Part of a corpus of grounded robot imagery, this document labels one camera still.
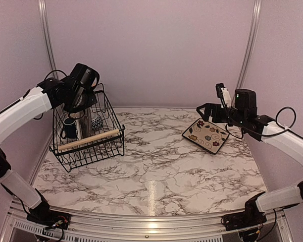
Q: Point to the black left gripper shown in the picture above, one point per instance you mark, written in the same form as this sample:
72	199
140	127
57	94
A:
92	100

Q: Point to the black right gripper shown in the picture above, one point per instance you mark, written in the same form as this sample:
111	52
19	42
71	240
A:
209	107

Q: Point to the grey patterned round plate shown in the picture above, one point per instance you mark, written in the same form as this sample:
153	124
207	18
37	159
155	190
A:
85	122

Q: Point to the square floral plate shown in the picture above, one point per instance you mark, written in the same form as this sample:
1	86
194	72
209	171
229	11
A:
206	135

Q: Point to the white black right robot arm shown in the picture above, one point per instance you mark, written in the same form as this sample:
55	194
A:
267	130

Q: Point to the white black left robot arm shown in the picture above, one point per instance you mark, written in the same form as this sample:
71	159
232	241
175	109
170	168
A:
48	94

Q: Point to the white round plate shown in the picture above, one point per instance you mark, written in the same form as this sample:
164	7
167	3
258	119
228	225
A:
79	129

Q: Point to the dark blue mug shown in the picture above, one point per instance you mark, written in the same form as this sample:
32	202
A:
69	128

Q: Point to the blue white patterned bowl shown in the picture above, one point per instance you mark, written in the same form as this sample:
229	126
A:
96	122

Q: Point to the black wire dish rack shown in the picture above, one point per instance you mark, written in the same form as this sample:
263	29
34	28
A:
106	142

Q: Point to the aluminium right corner post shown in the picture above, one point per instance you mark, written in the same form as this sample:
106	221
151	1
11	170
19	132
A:
251	41

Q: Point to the aluminium corner post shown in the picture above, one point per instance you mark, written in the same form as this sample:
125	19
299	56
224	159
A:
46	34
251	41

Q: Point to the aluminium left corner post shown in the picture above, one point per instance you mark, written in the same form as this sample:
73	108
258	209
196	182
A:
46	34

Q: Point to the aluminium front frame rail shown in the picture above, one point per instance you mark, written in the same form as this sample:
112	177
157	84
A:
89	226

